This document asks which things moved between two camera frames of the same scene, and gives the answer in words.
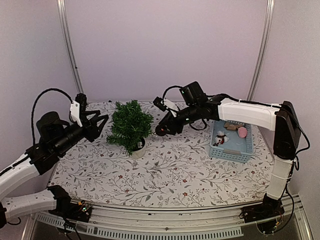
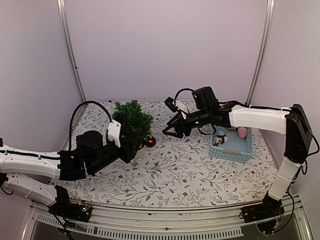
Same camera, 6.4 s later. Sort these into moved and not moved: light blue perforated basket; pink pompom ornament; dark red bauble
Moved: dark red bauble
Not moved: light blue perforated basket; pink pompom ornament
